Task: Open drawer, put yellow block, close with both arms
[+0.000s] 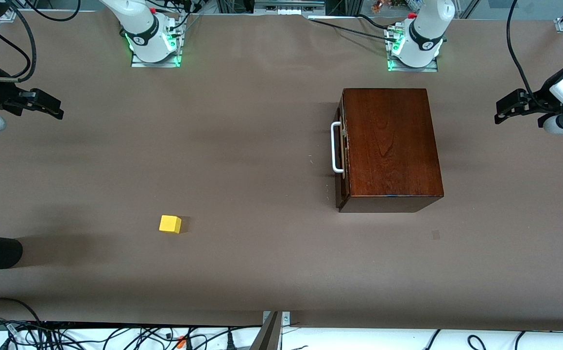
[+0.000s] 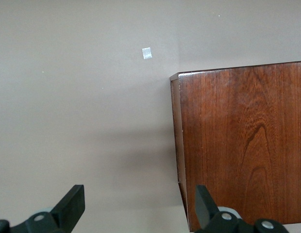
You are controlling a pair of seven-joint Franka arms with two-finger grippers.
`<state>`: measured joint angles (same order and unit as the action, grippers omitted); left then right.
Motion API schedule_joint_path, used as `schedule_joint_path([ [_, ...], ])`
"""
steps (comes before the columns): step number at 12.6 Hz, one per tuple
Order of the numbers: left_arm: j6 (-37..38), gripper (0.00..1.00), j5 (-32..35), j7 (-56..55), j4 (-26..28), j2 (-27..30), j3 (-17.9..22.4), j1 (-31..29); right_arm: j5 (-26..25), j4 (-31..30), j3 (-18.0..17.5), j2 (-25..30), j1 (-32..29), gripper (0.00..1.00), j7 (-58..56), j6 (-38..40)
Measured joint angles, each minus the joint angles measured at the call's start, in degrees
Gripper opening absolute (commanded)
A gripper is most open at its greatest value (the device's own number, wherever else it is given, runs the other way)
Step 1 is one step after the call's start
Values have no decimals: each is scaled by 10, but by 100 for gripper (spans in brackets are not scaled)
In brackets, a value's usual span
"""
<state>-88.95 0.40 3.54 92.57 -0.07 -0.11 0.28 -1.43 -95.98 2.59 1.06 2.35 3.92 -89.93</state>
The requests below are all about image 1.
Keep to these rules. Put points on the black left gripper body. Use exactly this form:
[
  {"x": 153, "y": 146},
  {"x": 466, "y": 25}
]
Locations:
[{"x": 539, "y": 98}]

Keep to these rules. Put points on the yellow block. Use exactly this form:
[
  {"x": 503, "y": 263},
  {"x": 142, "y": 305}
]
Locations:
[{"x": 169, "y": 223}]

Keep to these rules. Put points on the dark brown wooden cabinet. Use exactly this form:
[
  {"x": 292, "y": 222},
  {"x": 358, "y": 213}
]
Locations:
[{"x": 393, "y": 146}]

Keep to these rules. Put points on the grey power strip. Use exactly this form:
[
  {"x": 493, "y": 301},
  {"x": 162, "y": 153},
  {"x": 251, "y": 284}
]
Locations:
[{"x": 288, "y": 7}]

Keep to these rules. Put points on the dark slanted pole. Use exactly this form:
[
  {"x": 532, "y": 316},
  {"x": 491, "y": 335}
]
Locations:
[{"x": 267, "y": 338}]

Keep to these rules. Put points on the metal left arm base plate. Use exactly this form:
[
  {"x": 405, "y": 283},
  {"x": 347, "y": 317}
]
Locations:
[{"x": 412, "y": 69}]

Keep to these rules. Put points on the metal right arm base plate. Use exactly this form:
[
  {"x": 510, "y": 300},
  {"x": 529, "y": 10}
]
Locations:
[{"x": 155, "y": 64}]

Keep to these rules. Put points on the small metal bracket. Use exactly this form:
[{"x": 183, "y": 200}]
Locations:
[{"x": 286, "y": 318}]

